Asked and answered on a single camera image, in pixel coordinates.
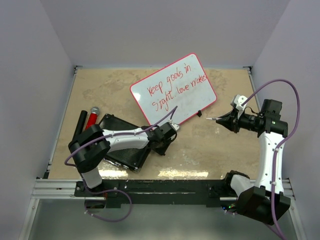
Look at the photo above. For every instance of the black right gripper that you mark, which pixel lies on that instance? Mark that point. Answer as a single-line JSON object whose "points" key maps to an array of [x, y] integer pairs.
{"points": [[234, 124]]}

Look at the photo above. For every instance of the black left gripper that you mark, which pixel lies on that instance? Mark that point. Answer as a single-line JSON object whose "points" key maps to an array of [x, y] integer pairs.
{"points": [[162, 151]]}

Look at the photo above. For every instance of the red and white marker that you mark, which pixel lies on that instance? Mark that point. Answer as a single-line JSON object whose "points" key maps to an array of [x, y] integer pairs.
{"points": [[213, 118]]}

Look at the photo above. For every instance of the pink framed whiteboard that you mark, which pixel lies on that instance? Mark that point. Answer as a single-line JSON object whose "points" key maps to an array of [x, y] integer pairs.
{"points": [[183, 85]]}

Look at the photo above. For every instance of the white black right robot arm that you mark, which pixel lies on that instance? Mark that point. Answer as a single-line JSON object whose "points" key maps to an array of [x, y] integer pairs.
{"points": [[263, 200]]}

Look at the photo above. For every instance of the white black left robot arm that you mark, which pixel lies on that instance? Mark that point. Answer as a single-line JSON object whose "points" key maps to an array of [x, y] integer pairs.
{"points": [[91, 146]]}

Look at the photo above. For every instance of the red microphone silver head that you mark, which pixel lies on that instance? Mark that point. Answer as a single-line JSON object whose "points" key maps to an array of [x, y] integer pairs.
{"points": [[94, 113]]}

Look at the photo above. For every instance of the black microphone tube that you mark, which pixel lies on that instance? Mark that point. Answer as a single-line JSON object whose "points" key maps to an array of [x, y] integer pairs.
{"points": [[80, 123]]}

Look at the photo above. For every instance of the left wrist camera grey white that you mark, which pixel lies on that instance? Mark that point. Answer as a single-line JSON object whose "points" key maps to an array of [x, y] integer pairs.
{"points": [[176, 126]]}

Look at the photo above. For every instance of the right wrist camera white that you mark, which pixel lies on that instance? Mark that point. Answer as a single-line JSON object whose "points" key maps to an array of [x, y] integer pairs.
{"points": [[238, 102]]}

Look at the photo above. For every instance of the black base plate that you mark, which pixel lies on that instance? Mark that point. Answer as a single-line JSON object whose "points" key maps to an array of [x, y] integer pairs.
{"points": [[113, 193]]}

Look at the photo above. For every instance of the aluminium frame rail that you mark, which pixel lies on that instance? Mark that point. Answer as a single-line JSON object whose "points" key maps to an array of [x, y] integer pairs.
{"points": [[34, 202]]}

